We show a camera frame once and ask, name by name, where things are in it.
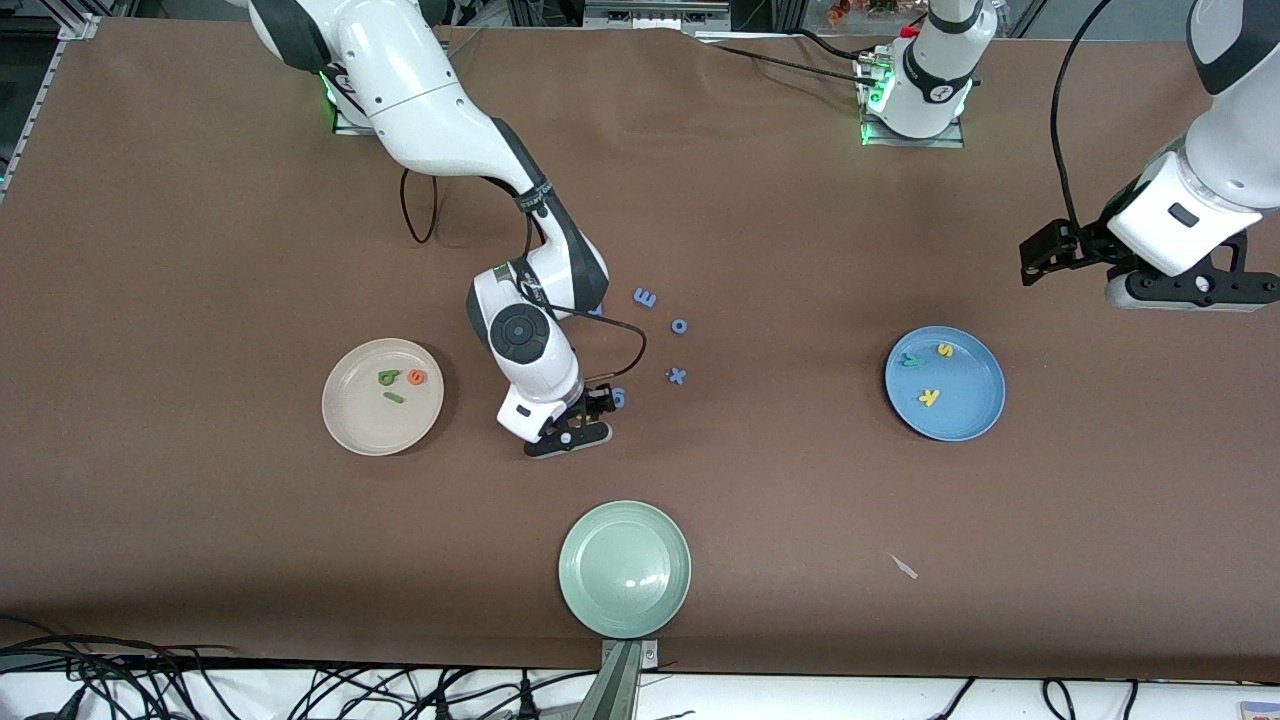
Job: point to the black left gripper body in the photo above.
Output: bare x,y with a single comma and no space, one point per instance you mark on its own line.
1082,243

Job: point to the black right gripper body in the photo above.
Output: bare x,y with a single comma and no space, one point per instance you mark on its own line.
588,402

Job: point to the yellow letter k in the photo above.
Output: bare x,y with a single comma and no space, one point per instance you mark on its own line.
930,397

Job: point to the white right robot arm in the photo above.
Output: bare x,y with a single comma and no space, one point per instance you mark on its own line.
420,110

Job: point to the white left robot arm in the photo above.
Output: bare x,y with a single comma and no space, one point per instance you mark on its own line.
1230,150

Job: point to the blue letter m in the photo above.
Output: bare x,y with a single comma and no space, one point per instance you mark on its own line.
645,298

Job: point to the pale green plate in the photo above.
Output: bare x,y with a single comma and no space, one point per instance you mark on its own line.
625,570

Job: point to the blue plate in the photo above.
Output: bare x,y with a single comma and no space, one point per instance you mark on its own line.
960,410

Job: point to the beige brown plate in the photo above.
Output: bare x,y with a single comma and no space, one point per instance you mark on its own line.
370,425

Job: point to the orange plastic object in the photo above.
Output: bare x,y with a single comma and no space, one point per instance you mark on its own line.
840,12

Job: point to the white tape scrap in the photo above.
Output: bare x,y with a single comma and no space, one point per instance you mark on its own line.
903,566

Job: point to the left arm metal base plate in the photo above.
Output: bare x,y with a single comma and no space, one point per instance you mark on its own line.
915,143

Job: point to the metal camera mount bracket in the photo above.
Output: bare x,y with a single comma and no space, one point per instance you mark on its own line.
620,685

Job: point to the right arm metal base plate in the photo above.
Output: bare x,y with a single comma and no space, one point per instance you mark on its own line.
350,128

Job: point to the grey metal frame piece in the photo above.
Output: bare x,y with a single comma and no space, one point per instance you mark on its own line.
655,15

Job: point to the aluminium frame rail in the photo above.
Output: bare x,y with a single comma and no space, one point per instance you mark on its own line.
80,25

